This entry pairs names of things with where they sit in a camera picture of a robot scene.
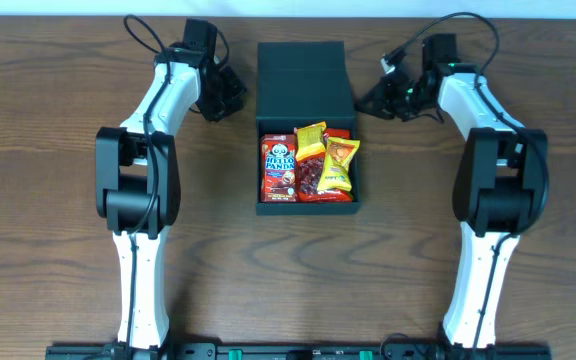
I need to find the small yellow candy packet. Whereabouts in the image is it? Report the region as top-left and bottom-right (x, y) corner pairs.
(295, 122), (327, 162)

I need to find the black gift box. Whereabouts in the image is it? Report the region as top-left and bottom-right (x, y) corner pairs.
(254, 40), (362, 217)

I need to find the yellow orange snack packet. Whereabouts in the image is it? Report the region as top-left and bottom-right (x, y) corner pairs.
(317, 137), (360, 192)

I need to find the red Hello Panda box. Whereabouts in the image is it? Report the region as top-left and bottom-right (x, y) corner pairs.
(260, 134), (297, 203)

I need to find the red Hacks candy bag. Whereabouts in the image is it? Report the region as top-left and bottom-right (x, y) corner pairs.
(297, 128), (354, 203)

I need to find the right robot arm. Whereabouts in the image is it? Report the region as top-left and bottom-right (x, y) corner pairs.
(355, 33), (549, 359)

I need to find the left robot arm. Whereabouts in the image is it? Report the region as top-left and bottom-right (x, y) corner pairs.
(95, 19), (246, 359)

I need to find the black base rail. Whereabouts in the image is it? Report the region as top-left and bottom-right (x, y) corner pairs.
(44, 341), (552, 360)

